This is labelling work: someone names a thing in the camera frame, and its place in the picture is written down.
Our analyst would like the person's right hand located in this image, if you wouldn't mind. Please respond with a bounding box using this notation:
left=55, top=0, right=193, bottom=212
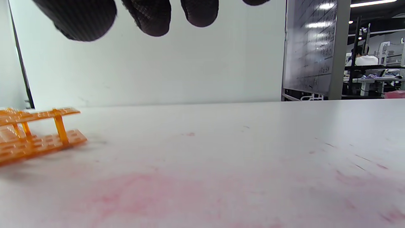
left=32, top=0, right=271, bottom=42

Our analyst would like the orange test tube rack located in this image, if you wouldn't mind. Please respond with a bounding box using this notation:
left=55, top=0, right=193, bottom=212
left=0, top=107, right=88, bottom=167

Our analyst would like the thin dark pole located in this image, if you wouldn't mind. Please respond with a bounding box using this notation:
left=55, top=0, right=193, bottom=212
left=8, top=0, right=36, bottom=110

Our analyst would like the white backdrop board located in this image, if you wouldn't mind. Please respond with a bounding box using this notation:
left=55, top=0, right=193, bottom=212
left=9, top=0, right=287, bottom=110

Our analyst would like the whiteboard with writing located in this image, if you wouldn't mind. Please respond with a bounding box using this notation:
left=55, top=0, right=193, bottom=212
left=282, top=0, right=338, bottom=95

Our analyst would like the grey metal pillar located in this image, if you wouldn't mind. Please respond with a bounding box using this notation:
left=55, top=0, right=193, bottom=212
left=328, top=0, right=352, bottom=100

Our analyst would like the ceiling light strip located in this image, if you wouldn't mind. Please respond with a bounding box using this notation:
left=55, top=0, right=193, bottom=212
left=350, top=0, right=397, bottom=8

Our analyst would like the cluttered grey workbench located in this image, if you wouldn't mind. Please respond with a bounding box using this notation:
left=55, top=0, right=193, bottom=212
left=351, top=74, right=405, bottom=95

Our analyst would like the black metal shelf rack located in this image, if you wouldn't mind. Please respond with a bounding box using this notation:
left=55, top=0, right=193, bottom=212
left=343, top=17, right=405, bottom=97

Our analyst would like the white metal stand frame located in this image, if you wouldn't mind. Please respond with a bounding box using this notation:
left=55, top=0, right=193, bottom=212
left=282, top=89, right=326, bottom=102

